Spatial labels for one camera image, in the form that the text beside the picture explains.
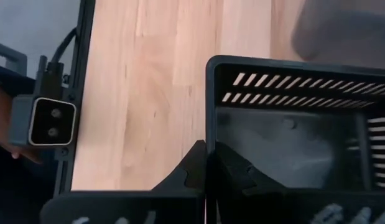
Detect table-level camera on frame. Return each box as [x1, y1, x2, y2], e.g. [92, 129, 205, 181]
[8, 55, 78, 147]

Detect grey metal bar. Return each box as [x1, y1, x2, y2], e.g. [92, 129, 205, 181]
[0, 40, 28, 75]

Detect black camera cable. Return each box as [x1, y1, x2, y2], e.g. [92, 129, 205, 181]
[50, 27, 78, 65]

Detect person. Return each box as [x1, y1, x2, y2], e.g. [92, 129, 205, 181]
[0, 63, 58, 224]

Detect person's hand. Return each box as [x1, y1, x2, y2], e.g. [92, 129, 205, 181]
[0, 86, 42, 164]

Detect black slotted plastic basket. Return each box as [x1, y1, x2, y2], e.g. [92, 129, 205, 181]
[205, 55, 385, 192]

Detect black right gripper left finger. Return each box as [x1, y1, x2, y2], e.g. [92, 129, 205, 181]
[39, 139, 207, 224]

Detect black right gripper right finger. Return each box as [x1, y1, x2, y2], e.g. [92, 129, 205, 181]
[206, 141, 385, 224]

